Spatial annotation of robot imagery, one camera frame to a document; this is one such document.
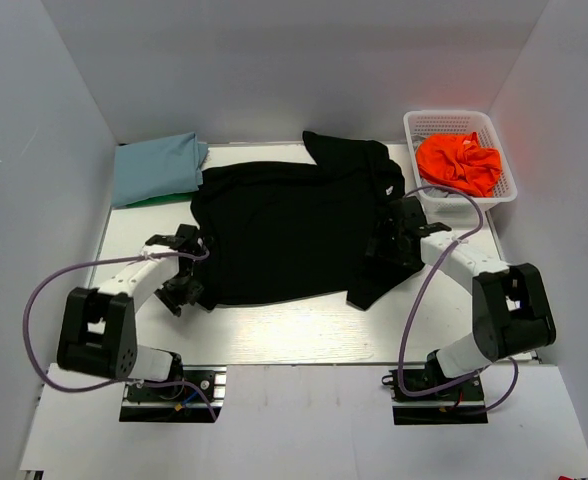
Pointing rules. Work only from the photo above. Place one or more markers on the white plastic basket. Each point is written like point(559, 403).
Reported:
point(420, 124)

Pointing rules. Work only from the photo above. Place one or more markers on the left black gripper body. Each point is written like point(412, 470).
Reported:
point(179, 290)

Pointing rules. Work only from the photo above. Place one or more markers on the folded green t-shirt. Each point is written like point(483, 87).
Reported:
point(162, 200)

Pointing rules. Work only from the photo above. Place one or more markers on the black t-shirt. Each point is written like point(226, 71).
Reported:
point(279, 231)

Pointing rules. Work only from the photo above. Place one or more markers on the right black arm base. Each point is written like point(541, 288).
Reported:
point(419, 397)

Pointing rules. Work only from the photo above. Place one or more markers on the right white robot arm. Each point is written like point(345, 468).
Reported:
point(511, 314)

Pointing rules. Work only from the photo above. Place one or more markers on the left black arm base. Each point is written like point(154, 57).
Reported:
point(178, 404)

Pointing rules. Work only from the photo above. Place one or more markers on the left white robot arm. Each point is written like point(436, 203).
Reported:
point(98, 335)

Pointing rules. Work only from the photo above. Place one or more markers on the folded blue-grey t-shirt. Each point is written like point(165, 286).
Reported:
point(157, 168)

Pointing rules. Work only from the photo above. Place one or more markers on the grey t-shirt in basket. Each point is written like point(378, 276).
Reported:
point(441, 191)

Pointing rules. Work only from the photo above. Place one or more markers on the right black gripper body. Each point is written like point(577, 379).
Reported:
point(392, 249)

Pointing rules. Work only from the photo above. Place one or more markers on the crumpled orange t-shirt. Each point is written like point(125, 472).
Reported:
point(460, 161)

